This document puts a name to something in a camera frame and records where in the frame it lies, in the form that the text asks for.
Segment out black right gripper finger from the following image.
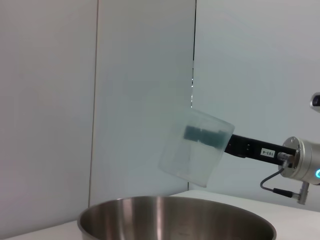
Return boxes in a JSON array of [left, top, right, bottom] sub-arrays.
[[183, 124, 227, 150]]

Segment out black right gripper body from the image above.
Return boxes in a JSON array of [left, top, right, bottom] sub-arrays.
[[223, 134, 296, 166]]

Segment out clear plastic measuring cup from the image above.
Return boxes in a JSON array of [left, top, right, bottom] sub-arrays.
[[156, 106, 236, 189]]

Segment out stainless steel mixing bowl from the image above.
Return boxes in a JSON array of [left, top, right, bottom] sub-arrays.
[[77, 195, 278, 240]]

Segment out right arm cable with connector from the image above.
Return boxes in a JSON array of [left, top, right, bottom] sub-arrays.
[[259, 151, 311, 206]]

